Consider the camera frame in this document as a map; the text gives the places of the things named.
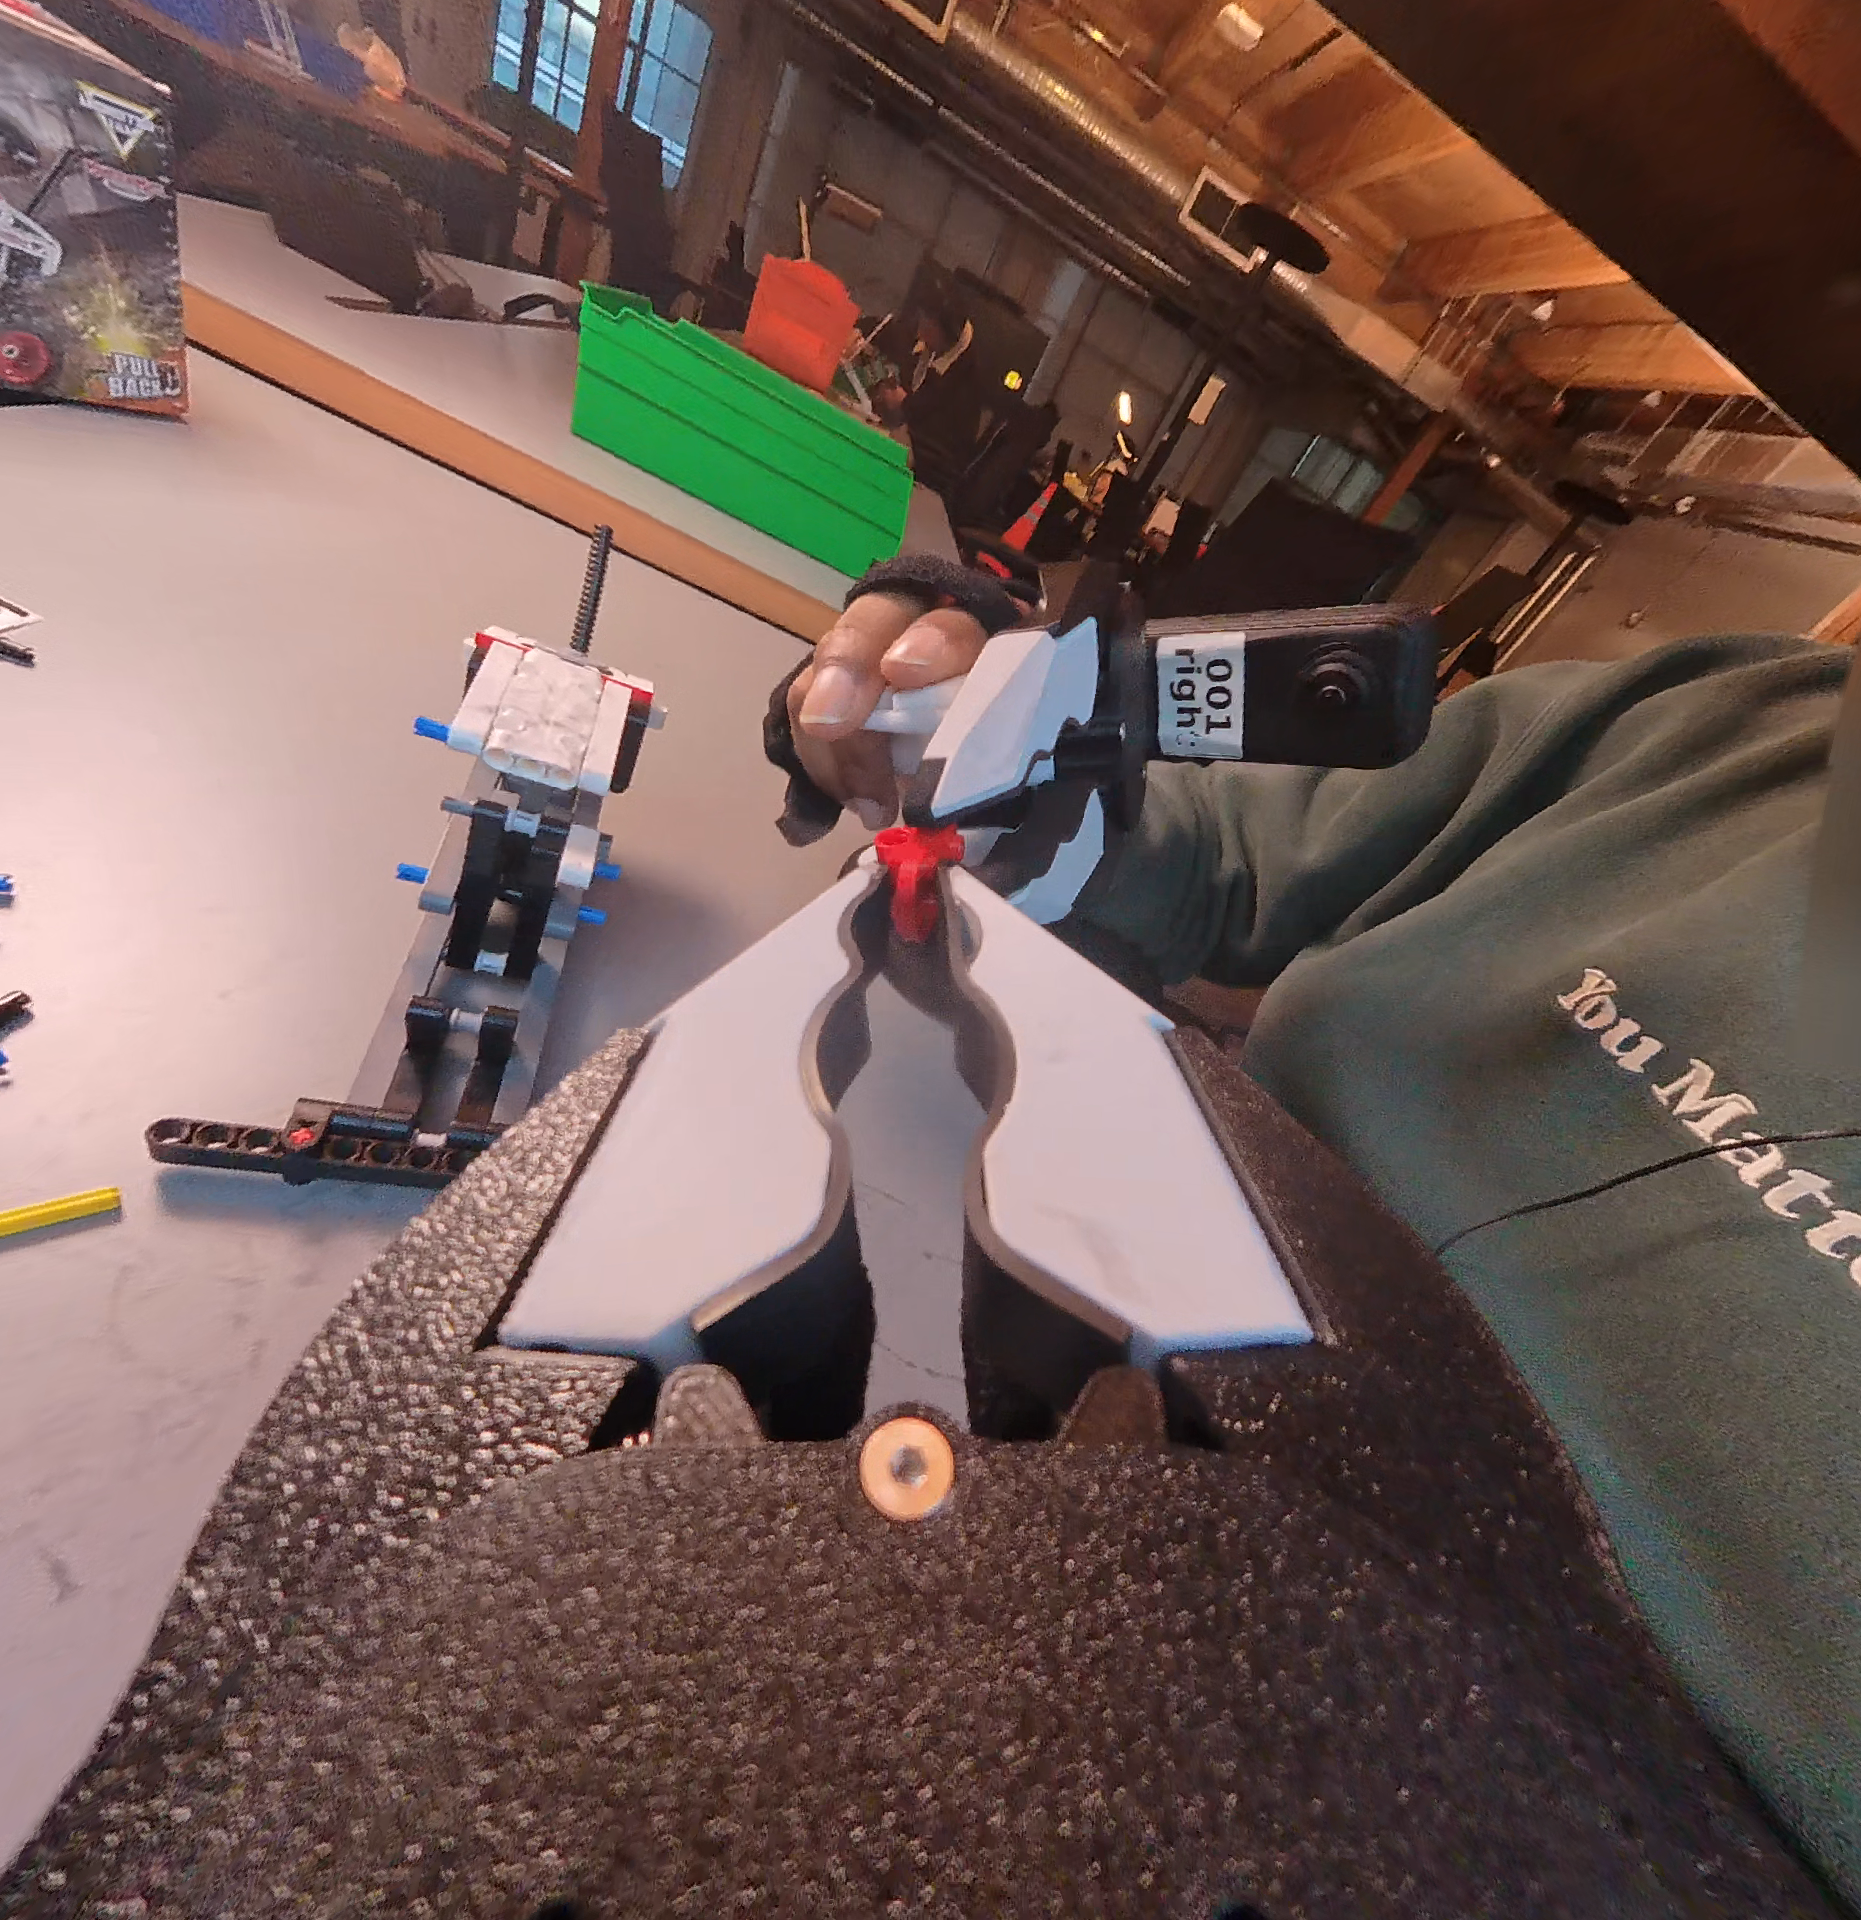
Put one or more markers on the grey table with wooden edge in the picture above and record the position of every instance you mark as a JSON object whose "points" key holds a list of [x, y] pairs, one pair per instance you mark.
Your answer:
{"points": [[241, 271]]}

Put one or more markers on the toy truck chassis model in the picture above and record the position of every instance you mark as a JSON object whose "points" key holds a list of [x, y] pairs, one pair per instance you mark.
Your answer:
{"points": [[495, 900]]}

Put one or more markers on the toy truck set box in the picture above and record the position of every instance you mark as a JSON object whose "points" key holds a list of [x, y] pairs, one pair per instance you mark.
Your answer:
{"points": [[60, 224]]}

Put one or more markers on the green storage bin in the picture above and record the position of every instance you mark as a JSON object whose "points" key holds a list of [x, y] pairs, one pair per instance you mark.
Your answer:
{"points": [[735, 435]]}

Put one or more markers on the person's right hand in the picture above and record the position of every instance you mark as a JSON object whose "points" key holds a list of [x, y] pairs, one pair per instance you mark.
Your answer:
{"points": [[855, 674]]}

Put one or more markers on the orange storage bin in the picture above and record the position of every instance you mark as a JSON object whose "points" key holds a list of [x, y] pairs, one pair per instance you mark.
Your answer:
{"points": [[803, 323]]}

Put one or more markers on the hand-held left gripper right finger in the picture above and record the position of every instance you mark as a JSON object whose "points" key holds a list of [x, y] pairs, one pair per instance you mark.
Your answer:
{"points": [[1126, 1170]]}

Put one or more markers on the metal air duct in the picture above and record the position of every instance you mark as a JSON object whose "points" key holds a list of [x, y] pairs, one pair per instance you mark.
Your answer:
{"points": [[1141, 120]]}

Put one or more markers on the red toy connector piece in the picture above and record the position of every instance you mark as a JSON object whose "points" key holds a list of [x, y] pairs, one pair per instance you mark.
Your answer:
{"points": [[913, 885]]}

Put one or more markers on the paned window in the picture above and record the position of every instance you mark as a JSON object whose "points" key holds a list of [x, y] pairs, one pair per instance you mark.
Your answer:
{"points": [[602, 60]]}

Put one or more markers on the white sticker sheet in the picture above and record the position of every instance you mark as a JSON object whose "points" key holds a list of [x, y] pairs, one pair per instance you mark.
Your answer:
{"points": [[1, 605]]}

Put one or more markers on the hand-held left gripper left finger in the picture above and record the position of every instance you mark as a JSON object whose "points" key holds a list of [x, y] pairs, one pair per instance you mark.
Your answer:
{"points": [[675, 1170]]}

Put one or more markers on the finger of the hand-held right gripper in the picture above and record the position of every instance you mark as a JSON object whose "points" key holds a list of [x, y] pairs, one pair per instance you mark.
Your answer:
{"points": [[1021, 713], [1065, 854]]}

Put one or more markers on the person's green sweatshirt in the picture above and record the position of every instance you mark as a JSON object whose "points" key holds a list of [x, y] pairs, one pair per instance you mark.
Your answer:
{"points": [[1696, 1424]]}

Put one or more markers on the yellow toy axle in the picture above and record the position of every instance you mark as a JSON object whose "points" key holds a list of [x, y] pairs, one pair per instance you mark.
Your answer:
{"points": [[44, 1215]]}

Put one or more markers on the orange traffic cone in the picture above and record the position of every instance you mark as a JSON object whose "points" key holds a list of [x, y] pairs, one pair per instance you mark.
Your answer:
{"points": [[1030, 519]]}

